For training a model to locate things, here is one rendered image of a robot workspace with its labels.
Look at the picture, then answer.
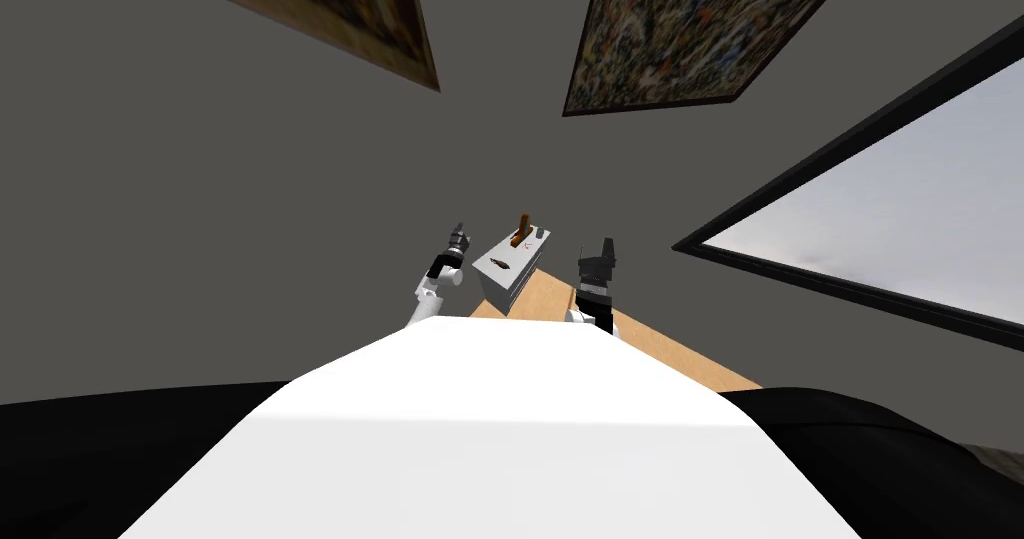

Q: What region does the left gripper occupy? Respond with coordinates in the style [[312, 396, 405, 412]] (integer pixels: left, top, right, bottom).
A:
[[444, 219, 473, 259]]

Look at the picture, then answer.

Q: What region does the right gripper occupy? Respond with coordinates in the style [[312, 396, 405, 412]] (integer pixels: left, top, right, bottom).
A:
[[576, 236, 618, 291]]

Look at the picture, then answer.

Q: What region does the grey drawer cabinet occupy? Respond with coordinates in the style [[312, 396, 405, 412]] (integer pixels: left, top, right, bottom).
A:
[[471, 226, 553, 317]]

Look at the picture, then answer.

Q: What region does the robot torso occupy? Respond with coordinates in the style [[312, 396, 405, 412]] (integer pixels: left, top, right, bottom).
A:
[[119, 314, 862, 539]]

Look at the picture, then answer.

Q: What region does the black framed speckled painting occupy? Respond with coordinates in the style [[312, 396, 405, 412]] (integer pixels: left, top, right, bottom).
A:
[[561, 0, 862, 119]]

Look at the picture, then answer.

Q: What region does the brown framed dark painting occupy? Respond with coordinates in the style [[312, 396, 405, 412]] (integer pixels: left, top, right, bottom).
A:
[[146, 0, 442, 94]]

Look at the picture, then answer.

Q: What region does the black framed window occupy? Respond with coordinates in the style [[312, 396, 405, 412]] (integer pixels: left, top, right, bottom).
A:
[[671, 14, 1024, 354]]

